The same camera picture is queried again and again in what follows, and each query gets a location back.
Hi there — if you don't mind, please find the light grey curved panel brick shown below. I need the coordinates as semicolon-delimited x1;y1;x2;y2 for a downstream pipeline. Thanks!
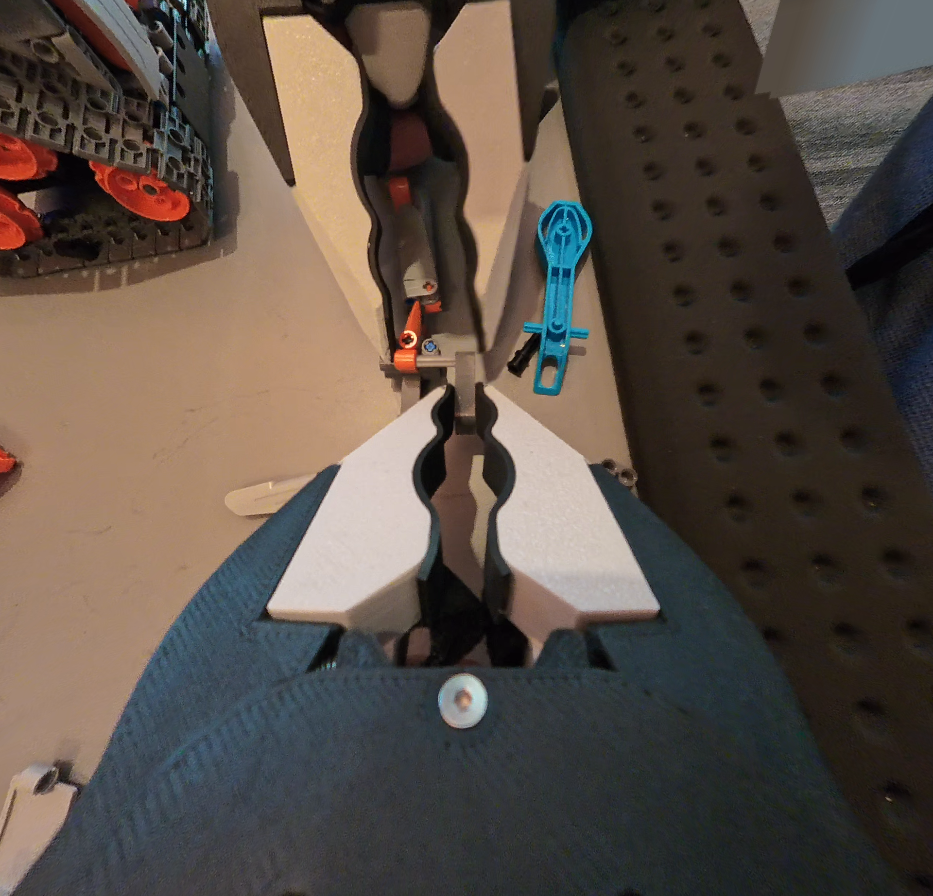
0;763;79;875

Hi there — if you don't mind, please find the grey tracked toy robot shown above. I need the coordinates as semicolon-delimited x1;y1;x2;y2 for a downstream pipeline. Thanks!
0;0;216;277

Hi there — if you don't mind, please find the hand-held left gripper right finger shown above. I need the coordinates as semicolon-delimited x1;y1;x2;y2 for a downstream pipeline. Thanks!
477;384;663;638

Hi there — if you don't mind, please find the grey orange brick assembly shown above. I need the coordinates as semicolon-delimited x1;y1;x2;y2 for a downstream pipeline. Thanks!
379;349;487;438

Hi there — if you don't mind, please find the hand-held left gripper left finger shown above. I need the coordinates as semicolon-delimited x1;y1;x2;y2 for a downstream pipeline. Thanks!
267;386;453;627

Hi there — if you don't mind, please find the person's right hand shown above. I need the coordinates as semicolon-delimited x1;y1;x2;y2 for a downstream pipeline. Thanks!
386;112;436;180

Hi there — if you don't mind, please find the blue plastic brick tool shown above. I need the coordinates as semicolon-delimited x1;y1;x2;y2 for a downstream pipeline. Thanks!
523;201;595;396

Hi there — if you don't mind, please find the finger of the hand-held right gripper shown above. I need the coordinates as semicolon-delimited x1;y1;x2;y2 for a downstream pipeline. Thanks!
436;0;532;361
261;11;391;358

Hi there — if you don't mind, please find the person's blue trouser leg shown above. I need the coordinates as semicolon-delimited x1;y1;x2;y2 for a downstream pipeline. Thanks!
831;102;933;445

